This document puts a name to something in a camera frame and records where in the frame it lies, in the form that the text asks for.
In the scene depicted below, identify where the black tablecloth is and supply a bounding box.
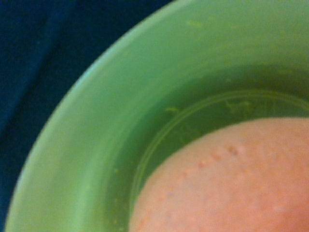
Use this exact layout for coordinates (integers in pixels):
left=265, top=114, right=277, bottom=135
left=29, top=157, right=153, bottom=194
left=0, top=0, right=168, bottom=226

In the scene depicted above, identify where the yellow plastic bowl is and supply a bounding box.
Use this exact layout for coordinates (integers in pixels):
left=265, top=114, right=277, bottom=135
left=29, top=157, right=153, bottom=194
left=5, top=0, right=309, bottom=232

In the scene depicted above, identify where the small orange yellow ball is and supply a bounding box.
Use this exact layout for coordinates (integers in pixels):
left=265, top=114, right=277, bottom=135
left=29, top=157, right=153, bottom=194
left=129, top=118, right=309, bottom=232

